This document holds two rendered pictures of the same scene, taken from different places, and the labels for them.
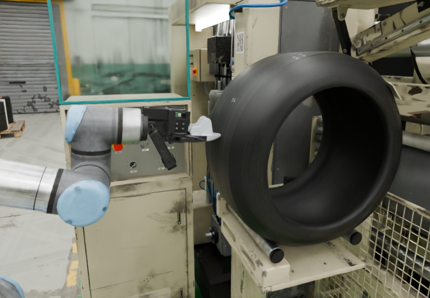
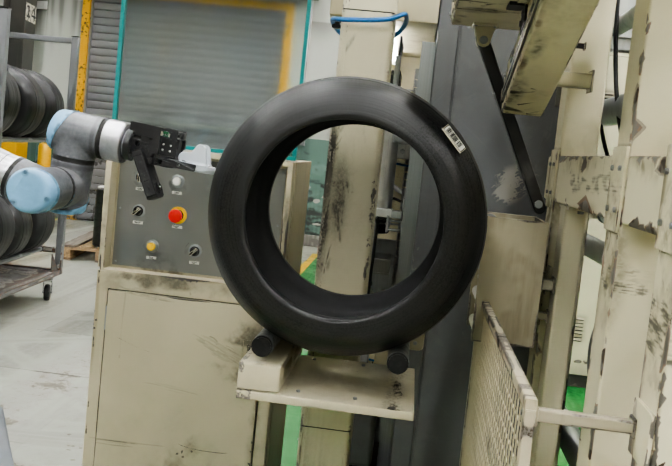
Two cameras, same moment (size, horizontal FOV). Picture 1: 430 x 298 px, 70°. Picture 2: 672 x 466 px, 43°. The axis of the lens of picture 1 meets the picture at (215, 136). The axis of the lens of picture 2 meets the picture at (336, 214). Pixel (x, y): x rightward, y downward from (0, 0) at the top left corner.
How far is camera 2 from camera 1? 1.23 m
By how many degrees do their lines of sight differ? 25
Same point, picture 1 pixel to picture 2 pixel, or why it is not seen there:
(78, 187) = (26, 170)
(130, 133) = (107, 145)
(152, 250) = (198, 402)
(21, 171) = not seen: outside the picture
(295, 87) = (288, 113)
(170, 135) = (153, 156)
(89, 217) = (31, 203)
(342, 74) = (357, 104)
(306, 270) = (318, 396)
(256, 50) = not seen: hidden behind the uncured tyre
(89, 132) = (67, 135)
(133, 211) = (178, 325)
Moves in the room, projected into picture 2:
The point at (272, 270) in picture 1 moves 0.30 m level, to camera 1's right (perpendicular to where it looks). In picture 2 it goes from (252, 365) to (389, 396)
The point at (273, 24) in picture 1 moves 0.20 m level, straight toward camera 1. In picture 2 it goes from (380, 47) to (333, 33)
